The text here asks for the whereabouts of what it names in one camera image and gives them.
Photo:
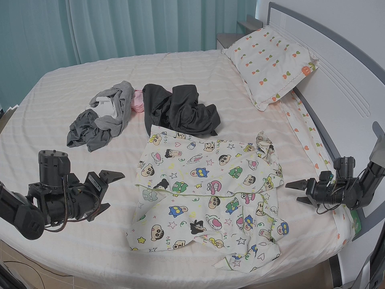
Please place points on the white printed pillow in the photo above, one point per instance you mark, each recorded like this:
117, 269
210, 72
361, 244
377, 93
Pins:
270, 62

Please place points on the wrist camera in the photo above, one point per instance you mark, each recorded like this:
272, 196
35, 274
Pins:
326, 177
78, 183

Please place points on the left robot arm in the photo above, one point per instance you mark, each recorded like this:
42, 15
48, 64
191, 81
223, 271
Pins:
18, 215

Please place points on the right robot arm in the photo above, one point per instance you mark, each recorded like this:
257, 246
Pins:
358, 194

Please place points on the dark grey garment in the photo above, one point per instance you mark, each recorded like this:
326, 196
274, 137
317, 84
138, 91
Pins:
90, 134

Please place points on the bed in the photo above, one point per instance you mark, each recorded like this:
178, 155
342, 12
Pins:
195, 77

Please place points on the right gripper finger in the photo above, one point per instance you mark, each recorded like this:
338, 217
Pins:
306, 200
300, 184

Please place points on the light grey garment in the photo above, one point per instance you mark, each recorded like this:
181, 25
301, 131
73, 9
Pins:
112, 125

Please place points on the pink garment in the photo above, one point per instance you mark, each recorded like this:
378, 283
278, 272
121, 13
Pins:
137, 102

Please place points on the black shirt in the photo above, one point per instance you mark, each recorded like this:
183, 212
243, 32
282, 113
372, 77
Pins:
180, 113

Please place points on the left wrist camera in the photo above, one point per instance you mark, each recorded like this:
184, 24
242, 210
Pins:
78, 183

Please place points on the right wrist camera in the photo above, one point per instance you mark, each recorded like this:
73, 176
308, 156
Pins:
326, 177

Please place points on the white garment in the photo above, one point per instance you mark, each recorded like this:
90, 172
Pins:
106, 107

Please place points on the blue-green curtain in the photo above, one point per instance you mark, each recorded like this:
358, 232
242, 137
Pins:
120, 16

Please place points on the grey bedside table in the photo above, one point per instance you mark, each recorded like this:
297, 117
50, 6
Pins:
225, 41

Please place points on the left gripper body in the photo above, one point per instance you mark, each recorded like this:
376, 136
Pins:
84, 203

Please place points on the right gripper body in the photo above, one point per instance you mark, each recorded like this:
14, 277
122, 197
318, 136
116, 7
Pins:
318, 194

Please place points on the white printed pyjama top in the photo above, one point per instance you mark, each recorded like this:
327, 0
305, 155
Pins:
195, 191

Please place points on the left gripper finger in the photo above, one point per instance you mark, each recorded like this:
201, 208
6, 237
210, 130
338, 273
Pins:
97, 212
111, 176

